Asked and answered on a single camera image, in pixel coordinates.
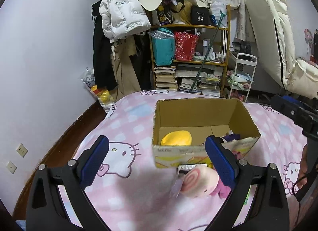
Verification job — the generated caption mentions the pink fluffy bear plush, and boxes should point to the pink fluffy bear plush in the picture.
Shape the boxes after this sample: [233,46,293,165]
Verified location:
[210,151,243,199]

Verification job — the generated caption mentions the purple hooded doll plush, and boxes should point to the purple hooded doll plush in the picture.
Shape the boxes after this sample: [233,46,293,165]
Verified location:
[222,134,240,142]

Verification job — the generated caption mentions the yellow duck plush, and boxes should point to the yellow duck plush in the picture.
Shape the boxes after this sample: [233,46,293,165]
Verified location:
[161,130,192,146]

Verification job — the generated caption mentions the person's right hand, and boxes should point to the person's right hand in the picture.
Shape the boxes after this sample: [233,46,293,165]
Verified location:
[297,145,308,189]

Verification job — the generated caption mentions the white rolling cart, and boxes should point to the white rolling cart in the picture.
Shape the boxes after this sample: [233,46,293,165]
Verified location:
[226,52,258,102]

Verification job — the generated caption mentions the pink swiss roll plush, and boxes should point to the pink swiss roll plush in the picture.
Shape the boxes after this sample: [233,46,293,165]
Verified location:
[180,165,219,198]

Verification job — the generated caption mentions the lilac plush tag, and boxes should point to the lilac plush tag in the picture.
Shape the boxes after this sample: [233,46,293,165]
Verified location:
[169,173,184,198]

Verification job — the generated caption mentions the small black card box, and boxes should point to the small black card box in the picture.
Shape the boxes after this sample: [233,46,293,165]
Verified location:
[177,163,207,175]

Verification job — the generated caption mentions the cream reclining chair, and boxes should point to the cream reclining chair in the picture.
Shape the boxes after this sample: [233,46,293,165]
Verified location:
[245,0,318,99]

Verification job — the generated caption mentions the open cardboard box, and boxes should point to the open cardboard box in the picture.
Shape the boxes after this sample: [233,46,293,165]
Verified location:
[151,98,261,169]

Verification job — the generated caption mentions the wooden bookshelf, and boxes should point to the wooden bookshelf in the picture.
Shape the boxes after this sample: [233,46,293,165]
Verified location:
[150,7,231,97]

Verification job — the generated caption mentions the plastic bag with toys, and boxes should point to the plastic bag with toys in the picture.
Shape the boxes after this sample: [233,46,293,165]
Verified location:
[81,68,114,112]

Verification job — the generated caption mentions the red patterned bag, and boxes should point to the red patterned bag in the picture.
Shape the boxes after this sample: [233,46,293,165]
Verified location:
[175,32,199,62]

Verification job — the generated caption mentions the stack of books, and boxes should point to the stack of books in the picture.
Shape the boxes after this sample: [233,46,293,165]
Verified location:
[154,66,178,90]

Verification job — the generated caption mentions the black box with 40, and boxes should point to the black box with 40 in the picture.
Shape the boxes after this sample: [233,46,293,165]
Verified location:
[190,6,210,26]

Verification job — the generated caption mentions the black hanging clothes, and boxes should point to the black hanging clothes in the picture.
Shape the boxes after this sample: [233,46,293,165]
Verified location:
[92,1,117,91]

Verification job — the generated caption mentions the teal bag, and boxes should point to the teal bag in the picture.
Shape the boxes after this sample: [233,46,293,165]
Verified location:
[148,27,175,66]

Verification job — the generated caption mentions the beige coat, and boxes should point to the beige coat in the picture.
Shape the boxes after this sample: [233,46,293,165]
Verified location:
[110,36,141,101]

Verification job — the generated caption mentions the white puffer jacket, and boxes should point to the white puffer jacket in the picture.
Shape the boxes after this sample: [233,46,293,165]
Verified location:
[99,0,151,42]

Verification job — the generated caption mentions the wall socket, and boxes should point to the wall socket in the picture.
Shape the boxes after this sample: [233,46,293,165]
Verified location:
[16,143,28,158]
[6,161,17,174]

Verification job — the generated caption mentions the pink wall ornament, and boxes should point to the pink wall ornament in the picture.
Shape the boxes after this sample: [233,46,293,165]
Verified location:
[304,28,317,55]

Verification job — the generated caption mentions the green broom handle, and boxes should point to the green broom handle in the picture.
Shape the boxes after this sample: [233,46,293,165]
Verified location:
[189,8,229,93]

